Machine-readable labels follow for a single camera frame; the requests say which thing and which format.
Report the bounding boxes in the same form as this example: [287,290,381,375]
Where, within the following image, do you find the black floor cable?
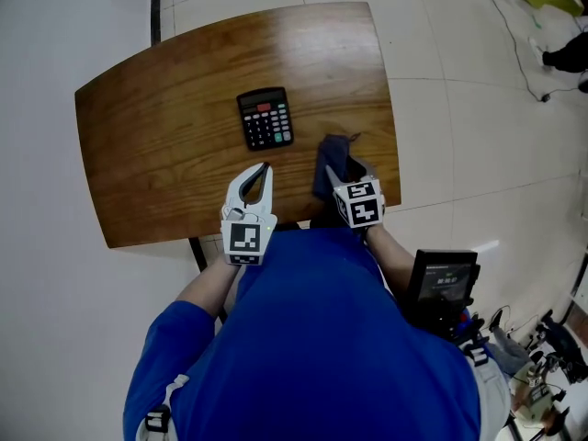
[367,0,588,104]

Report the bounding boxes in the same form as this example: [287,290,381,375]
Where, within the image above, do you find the person's left forearm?
[175,260,243,322]

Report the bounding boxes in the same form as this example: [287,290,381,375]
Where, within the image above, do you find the grey harness strap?
[458,342,512,441]
[137,373,190,441]

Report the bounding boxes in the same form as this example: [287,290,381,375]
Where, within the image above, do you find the black display device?
[402,248,482,339]

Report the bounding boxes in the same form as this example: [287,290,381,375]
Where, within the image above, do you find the person's right forearm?
[365,221,418,294]

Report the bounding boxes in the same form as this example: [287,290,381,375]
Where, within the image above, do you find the person's blue shirt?
[122,226,482,441]

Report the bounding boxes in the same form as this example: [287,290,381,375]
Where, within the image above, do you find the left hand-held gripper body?
[220,203,279,268]

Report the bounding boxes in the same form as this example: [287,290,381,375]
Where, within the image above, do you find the black office chair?
[527,309,588,385]

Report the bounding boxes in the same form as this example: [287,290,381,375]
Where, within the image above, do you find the blue sock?
[311,131,362,201]

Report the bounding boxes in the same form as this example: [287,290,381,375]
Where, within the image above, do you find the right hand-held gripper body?
[332,177,387,231]

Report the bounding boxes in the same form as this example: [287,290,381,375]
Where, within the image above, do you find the black calculator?
[235,85,295,153]

